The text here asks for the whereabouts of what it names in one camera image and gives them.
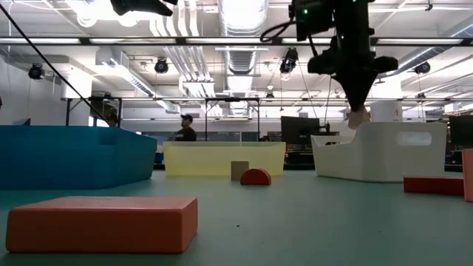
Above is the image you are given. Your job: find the black computer monitor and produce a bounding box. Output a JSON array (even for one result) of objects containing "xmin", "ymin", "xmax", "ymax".
[
  {"xmin": 280, "ymin": 116, "xmax": 321, "ymax": 146},
  {"xmin": 449, "ymin": 115, "xmax": 473, "ymax": 147}
]

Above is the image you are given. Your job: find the red half-cylinder block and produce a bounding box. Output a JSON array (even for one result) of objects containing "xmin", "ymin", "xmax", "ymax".
[{"xmin": 239, "ymin": 168, "xmax": 273, "ymax": 186}]

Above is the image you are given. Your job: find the blue plastic bin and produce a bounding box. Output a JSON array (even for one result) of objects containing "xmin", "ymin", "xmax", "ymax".
[{"xmin": 0, "ymin": 118, "xmax": 159, "ymax": 191}]

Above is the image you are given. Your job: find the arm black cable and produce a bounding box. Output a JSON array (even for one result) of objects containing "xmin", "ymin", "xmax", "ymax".
[
  {"xmin": 0, "ymin": 2, "xmax": 112, "ymax": 121},
  {"xmin": 259, "ymin": 18, "xmax": 297, "ymax": 44}
]

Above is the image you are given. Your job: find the orange rectangular wooden block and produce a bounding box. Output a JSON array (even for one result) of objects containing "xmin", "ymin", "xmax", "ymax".
[
  {"xmin": 461, "ymin": 148, "xmax": 473, "ymax": 203},
  {"xmin": 5, "ymin": 196, "xmax": 199, "ymax": 254}
]

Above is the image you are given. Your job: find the natural wood cube block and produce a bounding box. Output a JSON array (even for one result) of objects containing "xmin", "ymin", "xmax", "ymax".
[
  {"xmin": 231, "ymin": 160, "xmax": 250, "ymax": 182},
  {"xmin": 347, "ymin": 106, "xmax": 372, "ymax": 131}
]

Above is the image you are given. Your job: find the white plastic bin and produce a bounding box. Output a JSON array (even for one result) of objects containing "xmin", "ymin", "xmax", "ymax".
[{"xmin": 310, "ymin": 121, "xmax": 448, "ymax": 183}]

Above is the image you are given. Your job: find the silver air duct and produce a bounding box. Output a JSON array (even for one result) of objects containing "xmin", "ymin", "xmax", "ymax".
[{"xmin": 217, "ymin": 0, "xmax": 270, "ymax": 115}]

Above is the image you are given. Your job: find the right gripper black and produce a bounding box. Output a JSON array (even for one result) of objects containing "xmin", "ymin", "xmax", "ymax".
[{"xmin": 307, "ymin": 36, "xmax": 399, "ymax": 112}]

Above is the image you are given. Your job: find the black hanging spotlight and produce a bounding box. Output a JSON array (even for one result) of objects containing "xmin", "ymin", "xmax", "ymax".
[
  {"xmin": 154, "ymin": 58, "xmax": 170, "ymax": 75},
  {"xmin": 28, "ymin": 63, "xmax": 44, "ymax": 81},
  {"xmin": 279, "ymin": 47, "xmax": 299, "ymax": 75},
  {"xmin": 414, "ymin": 61, "xmax": 432, "ymax": 75}
]

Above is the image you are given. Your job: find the black overhead beam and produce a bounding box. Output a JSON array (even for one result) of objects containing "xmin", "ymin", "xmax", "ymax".
[{"xmin": 0, "ymin": 35, "xmax": 473, "ymax": 47}]

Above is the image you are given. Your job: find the person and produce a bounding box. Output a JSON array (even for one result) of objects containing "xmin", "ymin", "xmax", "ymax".
[{"xmin": 169, "ymin": 113, "xmax": 198, "ymax": 143}]

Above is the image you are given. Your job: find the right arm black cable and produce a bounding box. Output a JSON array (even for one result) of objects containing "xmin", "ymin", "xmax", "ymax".
[{"xmin": 259, "ymin": 18, "xmax": 297, "ymax": 44}]

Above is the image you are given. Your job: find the red rectangular wooden block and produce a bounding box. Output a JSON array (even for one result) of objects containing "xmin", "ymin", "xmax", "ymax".
[{"xmin": 403, "ymin": 176, "xmax": 465, "ymax": 197}]

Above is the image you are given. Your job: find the white cylindrical column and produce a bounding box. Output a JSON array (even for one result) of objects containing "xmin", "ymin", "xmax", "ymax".
[{"xmin": 370, "ymin": 100, "xmax": 404, "ymax": 123}]

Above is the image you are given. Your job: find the yellow-green translucent plastic bin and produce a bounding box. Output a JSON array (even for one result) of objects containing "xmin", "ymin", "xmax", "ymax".
[{"xmin": 163, "ymin": 141, "xmax": 287, "ymax": 177}]

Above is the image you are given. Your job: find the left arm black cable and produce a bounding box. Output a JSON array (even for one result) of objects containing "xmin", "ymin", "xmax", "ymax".
[{"xmin": 0, "ymin": 2, "xmax": 112, "ymax": 121}]

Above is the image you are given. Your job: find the black workbench frame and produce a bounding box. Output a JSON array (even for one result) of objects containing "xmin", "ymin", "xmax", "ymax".
[
  {"xmin": 64, "ymin": 96, "xmax": 123, "ymax": 127},
  {"xmin": 205, "ymin": 97, "xmax": 261, "ymax": 143}
]

